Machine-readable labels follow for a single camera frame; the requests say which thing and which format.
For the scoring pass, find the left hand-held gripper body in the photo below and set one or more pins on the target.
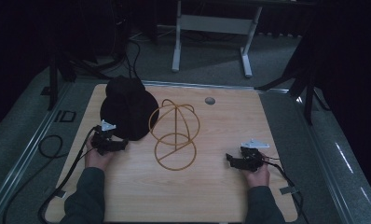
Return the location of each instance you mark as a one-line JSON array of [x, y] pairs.
[[103, 140]]

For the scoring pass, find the black hat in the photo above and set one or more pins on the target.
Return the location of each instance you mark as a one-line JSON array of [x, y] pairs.
[[129, 109]]

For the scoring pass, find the grey round table grommet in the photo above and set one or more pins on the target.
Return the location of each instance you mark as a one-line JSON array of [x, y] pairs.
[[210, 100]]

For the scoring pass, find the person's right hand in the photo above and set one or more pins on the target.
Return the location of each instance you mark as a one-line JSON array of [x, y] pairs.
[[257, 177]]

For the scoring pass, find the black metal stand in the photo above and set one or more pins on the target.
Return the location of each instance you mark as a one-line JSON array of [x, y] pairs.
[[62, 62], [301, 77]]

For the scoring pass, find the grey tape strip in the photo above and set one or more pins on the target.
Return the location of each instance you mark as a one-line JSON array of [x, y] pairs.
[[288, 190]]

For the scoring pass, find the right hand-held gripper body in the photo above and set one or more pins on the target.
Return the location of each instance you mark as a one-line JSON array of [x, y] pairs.
[[250, 157]]

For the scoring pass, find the person's left hand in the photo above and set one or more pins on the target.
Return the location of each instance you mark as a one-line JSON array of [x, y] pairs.
[[96, 158]]

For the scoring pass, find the white metal desk frame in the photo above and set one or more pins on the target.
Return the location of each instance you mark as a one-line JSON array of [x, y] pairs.
[[214, 28]]

